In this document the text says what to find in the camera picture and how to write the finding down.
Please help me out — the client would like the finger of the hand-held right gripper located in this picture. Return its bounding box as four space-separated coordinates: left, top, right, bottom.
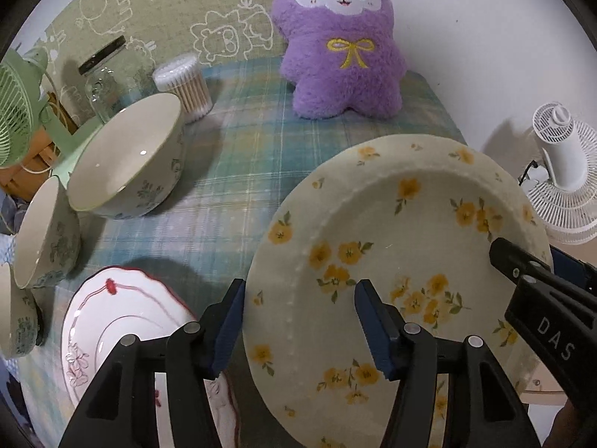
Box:
490 238 556 285
550 247 597 297

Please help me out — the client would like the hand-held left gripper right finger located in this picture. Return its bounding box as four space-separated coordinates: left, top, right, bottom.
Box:
354 279 542 448

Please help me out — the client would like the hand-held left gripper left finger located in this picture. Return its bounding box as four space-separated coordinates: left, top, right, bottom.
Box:
58 279 246 448

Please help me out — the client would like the yellow floral plate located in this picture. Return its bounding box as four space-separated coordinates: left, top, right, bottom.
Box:
243 134 553 448

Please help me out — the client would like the large floral bowl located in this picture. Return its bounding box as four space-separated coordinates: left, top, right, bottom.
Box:
66 92 188 219

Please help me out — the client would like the white plate with red rim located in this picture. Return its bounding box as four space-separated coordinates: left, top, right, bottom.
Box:
60 266 241 448

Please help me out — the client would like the white standing fan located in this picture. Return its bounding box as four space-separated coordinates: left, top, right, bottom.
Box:
520 102 597 246

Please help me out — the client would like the plaid tablecloth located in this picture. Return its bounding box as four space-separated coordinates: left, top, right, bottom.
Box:
0 58 467 448

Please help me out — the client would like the small floral bowl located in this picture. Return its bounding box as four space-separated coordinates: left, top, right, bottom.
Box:
0 264 45 360

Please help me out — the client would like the medium floral bowl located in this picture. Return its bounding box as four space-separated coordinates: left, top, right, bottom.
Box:
13 175 82 290

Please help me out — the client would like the cotton swab container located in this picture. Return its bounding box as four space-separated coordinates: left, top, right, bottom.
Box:
152 53 214 124

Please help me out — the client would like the purple plush toy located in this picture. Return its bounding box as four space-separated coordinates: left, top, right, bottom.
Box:
272 0 408 119

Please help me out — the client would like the brown wooden furniture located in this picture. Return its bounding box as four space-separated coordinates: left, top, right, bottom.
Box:
0 88 80 201

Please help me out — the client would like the glass jar with black lid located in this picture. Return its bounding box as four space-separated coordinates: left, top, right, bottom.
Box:
78 35 141 124

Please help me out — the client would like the green desk fan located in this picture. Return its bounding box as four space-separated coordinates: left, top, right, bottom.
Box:
0 48 101 169

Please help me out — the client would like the green wall mat with drawings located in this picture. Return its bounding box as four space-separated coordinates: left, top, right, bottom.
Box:
16 0 290 122

